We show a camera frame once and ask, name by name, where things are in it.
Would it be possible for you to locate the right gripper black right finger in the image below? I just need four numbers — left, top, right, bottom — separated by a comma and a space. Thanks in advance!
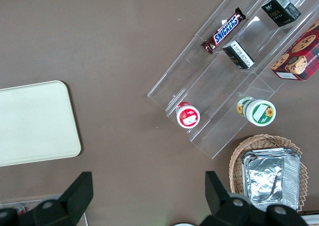
199, 170, 269, 226

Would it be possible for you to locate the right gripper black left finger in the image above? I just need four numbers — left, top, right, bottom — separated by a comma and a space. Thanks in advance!
18, 171, 94, 226

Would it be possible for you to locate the light wicker basket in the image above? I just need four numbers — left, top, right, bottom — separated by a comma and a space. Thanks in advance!
228, 134, 309, 212

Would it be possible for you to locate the cream plastic tray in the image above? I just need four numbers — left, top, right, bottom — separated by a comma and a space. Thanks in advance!
0, 80, 82, 167

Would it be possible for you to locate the stack of foil trays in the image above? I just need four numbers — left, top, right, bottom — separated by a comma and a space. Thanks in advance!
240, 148, 302, 211

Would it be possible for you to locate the white plastic bin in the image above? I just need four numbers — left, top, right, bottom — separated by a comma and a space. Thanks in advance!
298, 209, 319, 226

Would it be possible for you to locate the red lid small jar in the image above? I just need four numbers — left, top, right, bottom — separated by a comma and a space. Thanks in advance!
175, 101, 201, 129

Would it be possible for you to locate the green lid sunflower jar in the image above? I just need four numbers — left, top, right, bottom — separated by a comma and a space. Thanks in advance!
236, 96, 277, 127

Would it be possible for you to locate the clear acrylic tiered shelf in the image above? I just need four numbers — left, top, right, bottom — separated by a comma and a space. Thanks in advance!
147, 0, 319, 160

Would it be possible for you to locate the black box with white label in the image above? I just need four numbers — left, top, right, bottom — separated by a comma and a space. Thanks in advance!
222, 40, 255, 70

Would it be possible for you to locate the red tartan cookie box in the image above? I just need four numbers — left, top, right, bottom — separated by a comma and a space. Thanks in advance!
271, 18, 319, 81

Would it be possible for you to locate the Snickers chocolate bar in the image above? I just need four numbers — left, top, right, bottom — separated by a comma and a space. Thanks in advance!
200, 7, 247, 55

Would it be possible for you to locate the black box with Face print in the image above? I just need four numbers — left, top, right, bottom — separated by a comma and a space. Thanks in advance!
261, 0, 302, 27

